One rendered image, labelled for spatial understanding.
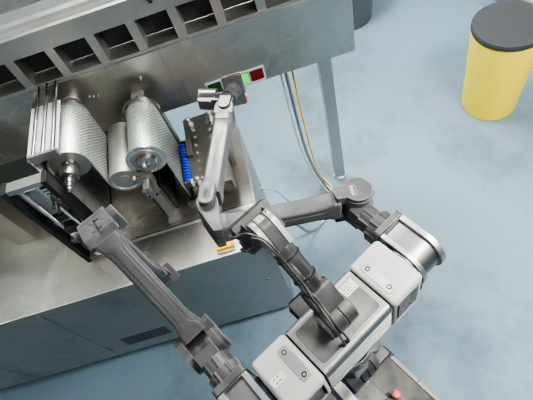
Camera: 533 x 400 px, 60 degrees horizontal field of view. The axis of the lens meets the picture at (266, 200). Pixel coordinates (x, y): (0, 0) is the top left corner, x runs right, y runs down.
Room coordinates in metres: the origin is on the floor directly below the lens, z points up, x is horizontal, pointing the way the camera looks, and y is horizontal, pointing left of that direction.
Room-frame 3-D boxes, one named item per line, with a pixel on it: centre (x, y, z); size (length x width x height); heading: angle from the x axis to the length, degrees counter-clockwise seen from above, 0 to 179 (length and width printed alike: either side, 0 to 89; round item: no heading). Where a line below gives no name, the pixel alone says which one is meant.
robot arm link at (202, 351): (0.37, 0.27, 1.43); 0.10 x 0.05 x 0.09; 23
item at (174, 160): (1.30, 0.28, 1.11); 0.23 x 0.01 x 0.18; 174
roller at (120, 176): (1.33, 0.46, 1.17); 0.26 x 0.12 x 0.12; 174
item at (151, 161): (1.18, 0.35, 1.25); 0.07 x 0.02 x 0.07; 84
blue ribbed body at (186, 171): (1.30, 0.26, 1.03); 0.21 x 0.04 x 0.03; 174
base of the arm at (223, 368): (0.30, 0.23, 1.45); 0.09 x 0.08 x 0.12; 113
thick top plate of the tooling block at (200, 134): (1.33, 0.16, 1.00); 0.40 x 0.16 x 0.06; 174
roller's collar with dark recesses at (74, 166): (1.20, 0.60, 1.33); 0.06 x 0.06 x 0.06; 84
